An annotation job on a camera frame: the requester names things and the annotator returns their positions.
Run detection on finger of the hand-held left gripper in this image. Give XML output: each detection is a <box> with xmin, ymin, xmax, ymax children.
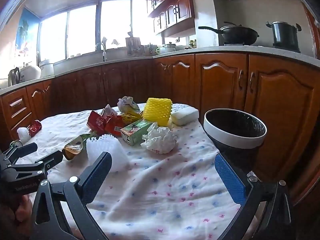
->
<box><xmin>14</xmin><ymin>151</ymin><xmax>64</xmax><ymax>178</ymax></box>
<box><xmin>10</xmin><ymin>142</ymin><xmax>38</xmax><ymax>162</ymax></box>

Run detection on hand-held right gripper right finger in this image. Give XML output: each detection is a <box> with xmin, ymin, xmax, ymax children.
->
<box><xmin>214</xmin><ymin>153</ymin><xmax>295</xmax><ymax>240</ymax></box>

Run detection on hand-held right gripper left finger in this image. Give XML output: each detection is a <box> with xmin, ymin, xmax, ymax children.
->
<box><xmin>30</xmin><ymin>152</ymin><xmax>112</xmax><ymax>240</ymax></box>

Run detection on white foam fruit net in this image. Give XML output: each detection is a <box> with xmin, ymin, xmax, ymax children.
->
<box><xmin>86</xmin><ymin>134</ymin><xmax>130</xmax><ymax>172</ymax></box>

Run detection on white-rimmed bin with black liner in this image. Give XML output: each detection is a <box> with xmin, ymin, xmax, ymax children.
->
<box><xmin>203</xmin><ymin>109</ymin><xmax>267</xmax><ymax>178</ymax></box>

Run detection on green drink carton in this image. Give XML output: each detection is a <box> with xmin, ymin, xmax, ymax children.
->
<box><xmin>120</xmin><ymin>119</ymin><xmax>153</xmax><ymax>147</ymax></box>

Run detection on white tissue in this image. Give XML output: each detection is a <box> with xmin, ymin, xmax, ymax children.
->
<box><xmin>141</xmin><ymin>122</ymin><xmax>178</xmax><ymax>154</ymax></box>

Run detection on yellow foam fruit net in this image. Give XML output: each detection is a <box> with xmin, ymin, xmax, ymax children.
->
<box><xmin>143</xmin><ymin>97</ymin><xmax>173</xmax><ymax>126</ymax></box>

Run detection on person's left hand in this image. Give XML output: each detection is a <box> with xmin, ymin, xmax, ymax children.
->
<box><xmin>12</xmin><ymin>194</ymin><xmax>33</xmax><ymax>230</ymax></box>

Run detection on red can in foam net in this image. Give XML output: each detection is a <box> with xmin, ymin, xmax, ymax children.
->
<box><xmin>16</xmin><ymin>120</ymin><xmax>42</xmax><ymax>144</ymax></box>

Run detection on red snack packet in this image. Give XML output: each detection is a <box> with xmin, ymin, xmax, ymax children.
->
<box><xmin>86</xmin><ymin>110</ymin><xmax>108</xmax><ymax>135</ymax></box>

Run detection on floral white cloth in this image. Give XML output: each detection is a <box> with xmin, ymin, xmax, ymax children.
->
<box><xmin>22</xmin><ymin>102</ymin><xmax>253</xmax><ymax>240</ymax></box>

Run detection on crumpled silver wrapper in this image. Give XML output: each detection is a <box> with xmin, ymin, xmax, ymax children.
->
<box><xmin>101</xmin><ymin>104</ymin><xmax>117</xmax><ymax>120</ymax></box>

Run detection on steel electric kettle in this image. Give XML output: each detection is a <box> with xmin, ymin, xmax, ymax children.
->
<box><xmin>7</xmin><ymin>67</ymin><xmax>22</xmax><ymax>87</ymax></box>

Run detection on white sponge block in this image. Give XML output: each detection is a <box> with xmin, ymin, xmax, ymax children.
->
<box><xmin>170</xmin><ymin>104</ymin><xmax>200</xmax><ymax>126</ymax></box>

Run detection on white rice cooker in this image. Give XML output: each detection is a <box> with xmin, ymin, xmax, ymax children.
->
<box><xmin>19</xmin><ymin>64</ymin><xmax>42</xmax><ymax>82</ymax></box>

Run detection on crumpled grey yellow wrapper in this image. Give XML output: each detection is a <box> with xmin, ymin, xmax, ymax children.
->
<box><xmin>117</xmin><ymin>96</ymin><xmax>144</xmax><ymax>125</ymax></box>

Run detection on white lidded container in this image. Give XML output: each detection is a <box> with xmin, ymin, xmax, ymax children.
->
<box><xmin>39</xmin><ymin>59</ymin><xmax>54</xmax><ymax>78</ymax></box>

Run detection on wooden lower kitchen cabinets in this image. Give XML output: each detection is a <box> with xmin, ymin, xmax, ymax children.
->
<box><xmin>0</xmin><ymin>52</ymin><xmax>320</xmax><ymax>205</ymax></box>

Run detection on wooden kitchen cabinets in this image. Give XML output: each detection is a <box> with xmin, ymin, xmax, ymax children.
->
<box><xmin>0</xmin><ymin>52</ymin><xmax>320</xmax><ymax>205</ymax></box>
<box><xmin>143</xmin><ymin>0</ymin><xmax>203</xmax><ymax>38</ymax></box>

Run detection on chrome kitchen faucet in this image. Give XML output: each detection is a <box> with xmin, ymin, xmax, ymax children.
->
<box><xmin>95</xmin><ymin>42</ymin><xmax>108</xmax><ymax>62</ymax></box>

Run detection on pale kitchen countertop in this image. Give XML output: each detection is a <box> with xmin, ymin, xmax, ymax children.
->
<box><xmin>0</xmin><ymin>44</ymin><xmax>320</xmax><ymax>96</ymax></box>

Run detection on wooden knife block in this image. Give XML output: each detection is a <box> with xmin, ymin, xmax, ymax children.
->
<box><xmin>125</xmin><ymin>37</ymin><xmax>141</xmax><ymax>56</ymax></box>

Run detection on white green teapot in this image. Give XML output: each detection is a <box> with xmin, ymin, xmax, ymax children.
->
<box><xmin>157</xmin><ymin>42</ymin><xmax>177</xmax><ymax>55</ymax></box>

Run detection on black wok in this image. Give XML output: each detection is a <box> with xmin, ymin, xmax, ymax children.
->
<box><xmin>198</xmin><ymin>22</ymin><xmax>259</xmax><ymax>46</ymax></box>

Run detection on kitchen window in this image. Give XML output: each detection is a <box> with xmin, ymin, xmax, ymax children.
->
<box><xmin>38</xmin><ymin>0</ymin><xmax>165</xmax><ymax>61</ymax></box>

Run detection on dark cooking pot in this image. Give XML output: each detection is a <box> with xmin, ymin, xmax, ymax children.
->
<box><xmin>266</xmin><ymin>21</ymin><xmax>302</xmax><ymax>51</ymax></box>

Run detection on wooden upper kitchen cabinets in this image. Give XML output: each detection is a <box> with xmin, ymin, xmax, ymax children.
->
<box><xmin>143</xmin><ymin>0</ymin><xmax>203</xmax><ymax>38</ymax></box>

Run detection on blue wall poster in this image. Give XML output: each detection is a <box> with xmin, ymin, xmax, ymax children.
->
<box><xmin>15</xmin><ymin>7</ymin><xmax>40</xmax><ymax>63</ymax></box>

